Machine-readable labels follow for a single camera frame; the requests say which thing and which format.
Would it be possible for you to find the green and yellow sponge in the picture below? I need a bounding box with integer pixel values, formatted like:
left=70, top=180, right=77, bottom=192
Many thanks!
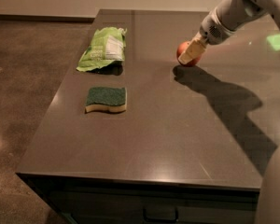
left=85, top=87, right=127, bottom=113

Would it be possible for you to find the red apple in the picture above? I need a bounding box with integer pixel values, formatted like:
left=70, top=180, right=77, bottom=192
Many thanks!
left=176, top=41, right=202, bottom=67

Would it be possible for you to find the dark cabinet drawer front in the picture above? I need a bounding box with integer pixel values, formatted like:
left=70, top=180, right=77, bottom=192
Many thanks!
left=49, top=191, right=255, bottom=224

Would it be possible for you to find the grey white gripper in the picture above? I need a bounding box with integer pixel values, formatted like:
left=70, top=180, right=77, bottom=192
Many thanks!
left=187, top=11, right=237, bottom=58

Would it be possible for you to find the green rice chip bag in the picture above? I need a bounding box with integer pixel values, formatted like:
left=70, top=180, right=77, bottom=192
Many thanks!
left=77, top=27, right=127, bottom=72

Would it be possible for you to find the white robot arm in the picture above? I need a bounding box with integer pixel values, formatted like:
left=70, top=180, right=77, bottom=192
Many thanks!
left=177, top=0, right=280, bottom=224

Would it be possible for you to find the dark drawer handle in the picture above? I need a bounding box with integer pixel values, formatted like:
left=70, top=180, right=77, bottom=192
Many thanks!
left=143, top=206, right=179, bottom=224

